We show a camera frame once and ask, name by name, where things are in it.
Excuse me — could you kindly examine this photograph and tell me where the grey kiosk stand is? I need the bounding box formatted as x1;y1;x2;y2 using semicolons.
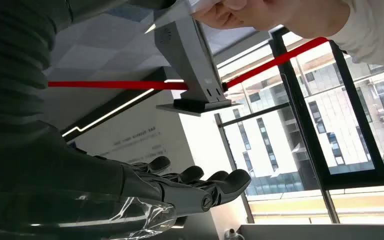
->
144;0;243;117

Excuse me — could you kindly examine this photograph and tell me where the black window frame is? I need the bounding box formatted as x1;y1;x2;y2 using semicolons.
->
213;26;384;224

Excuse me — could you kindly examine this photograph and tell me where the person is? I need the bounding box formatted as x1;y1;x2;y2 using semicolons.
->
191;0;384;66

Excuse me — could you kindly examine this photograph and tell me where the red barrier tape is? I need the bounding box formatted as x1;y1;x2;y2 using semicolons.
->
47;36;331;91

